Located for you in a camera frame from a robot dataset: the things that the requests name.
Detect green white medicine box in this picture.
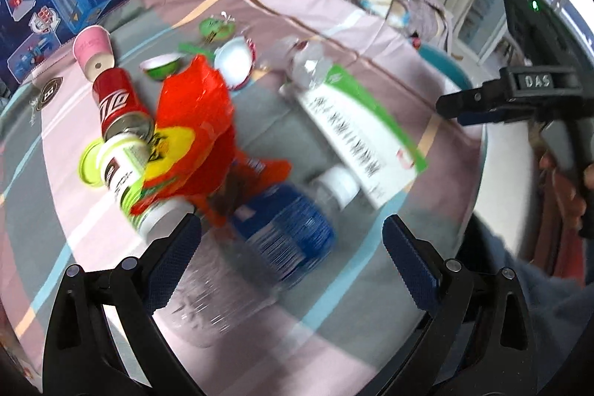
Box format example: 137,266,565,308
280,64,427,209

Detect green plastic lid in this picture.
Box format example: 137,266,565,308
78,139,104,187

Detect green white canister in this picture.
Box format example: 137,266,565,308
96,134,195,242

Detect blue label water bottle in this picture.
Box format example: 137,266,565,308
163,165,359,347

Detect red snack bag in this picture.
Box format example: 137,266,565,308
130,55,292,227

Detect red cola can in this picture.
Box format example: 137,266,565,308
92,67,154,142

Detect green candy wrapper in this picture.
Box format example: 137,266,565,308
178,11,236,57

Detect teal trash bin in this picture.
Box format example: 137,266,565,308
410,38,472,89

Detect person's right hand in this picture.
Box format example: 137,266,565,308
540,152,587,231

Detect pink grey striped cloth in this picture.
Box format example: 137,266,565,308
0,0,489,396

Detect red rimmed jelly cup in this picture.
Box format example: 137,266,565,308
213,36,256,91

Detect green rimmed jelly cup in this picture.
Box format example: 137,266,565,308
139,52,183,81

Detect pink paper cup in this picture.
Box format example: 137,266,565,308
72,25,116,82

